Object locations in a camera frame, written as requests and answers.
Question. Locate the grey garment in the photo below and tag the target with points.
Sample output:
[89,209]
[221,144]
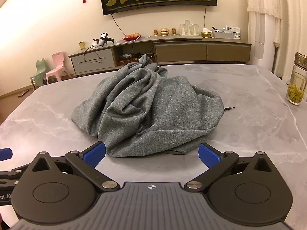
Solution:
[148,105]

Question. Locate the gold bowl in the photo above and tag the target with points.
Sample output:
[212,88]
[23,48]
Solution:
[164,32]

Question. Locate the red plate of fruit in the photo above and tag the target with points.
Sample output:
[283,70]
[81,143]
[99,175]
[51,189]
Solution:
[130,37]

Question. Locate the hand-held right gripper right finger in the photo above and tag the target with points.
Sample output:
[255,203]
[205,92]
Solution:
[208,155]

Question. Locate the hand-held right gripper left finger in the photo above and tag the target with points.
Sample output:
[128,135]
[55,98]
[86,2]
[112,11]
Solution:
[94,153]

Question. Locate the long television cabinet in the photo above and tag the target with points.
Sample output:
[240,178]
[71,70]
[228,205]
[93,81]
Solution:
[179,50]

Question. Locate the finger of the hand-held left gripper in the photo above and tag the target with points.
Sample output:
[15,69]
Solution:
[5,153]
[10,177]

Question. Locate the tissue box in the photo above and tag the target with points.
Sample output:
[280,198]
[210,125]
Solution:
[206,33]

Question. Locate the pink plastic chair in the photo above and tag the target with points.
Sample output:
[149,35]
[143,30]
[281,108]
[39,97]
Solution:
[58,64]

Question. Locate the small gold cup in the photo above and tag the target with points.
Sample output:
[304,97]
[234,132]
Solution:
[174,31]
[156,33]

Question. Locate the black device on stand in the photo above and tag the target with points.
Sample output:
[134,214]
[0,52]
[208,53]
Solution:
[104,38]

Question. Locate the white printed card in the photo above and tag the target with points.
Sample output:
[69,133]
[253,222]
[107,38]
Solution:
[236,32]

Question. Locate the cream curtain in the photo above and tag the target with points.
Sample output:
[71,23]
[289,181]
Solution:
[275,4]

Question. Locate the white charger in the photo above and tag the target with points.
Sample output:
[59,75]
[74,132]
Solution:
[96,43]

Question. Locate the dark round dish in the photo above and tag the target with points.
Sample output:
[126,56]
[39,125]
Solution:
[126,55]

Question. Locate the dark flat object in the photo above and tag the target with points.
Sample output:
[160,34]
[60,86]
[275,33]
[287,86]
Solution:
[23,93]

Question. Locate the grey storage box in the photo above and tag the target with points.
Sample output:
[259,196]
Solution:
[221,34]

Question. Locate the glass tea bottle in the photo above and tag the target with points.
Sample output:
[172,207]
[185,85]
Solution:
[297,81]

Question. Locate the green plastic chair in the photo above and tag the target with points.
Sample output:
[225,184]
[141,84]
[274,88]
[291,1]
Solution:
[39,69]

